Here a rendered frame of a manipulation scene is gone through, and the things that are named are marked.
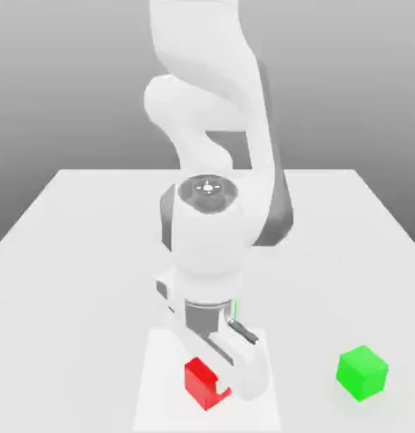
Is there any small green cube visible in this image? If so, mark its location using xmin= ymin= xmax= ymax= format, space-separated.
xmin=335 ymin=344 xmax=390 ymax=403

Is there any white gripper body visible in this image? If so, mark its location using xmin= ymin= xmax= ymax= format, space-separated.
xmin=170 ymin=313 xmax=271 ymax=403

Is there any small red cube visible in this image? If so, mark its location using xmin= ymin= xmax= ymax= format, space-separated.
xmin=183 ymin=356 xmax=234 ymax=413

